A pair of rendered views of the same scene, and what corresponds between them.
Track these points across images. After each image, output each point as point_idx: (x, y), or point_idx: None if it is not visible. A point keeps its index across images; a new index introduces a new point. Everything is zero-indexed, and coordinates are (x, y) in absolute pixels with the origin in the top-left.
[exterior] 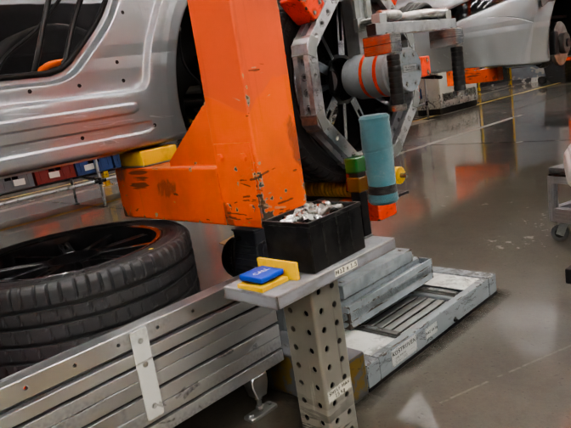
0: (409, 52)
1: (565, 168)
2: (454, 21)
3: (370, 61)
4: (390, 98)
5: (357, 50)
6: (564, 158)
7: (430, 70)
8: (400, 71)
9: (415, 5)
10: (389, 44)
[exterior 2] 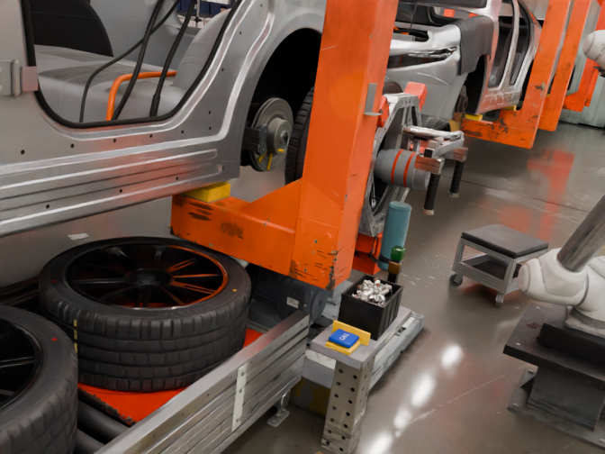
0: None
1: (519, 276)
2: (463, 140)
3: (405, 161)
4: None
5: (392, 146)
6: (522, 269)
7: None
8: (437, 187)
9: (440, 122)
10: (437, 167)
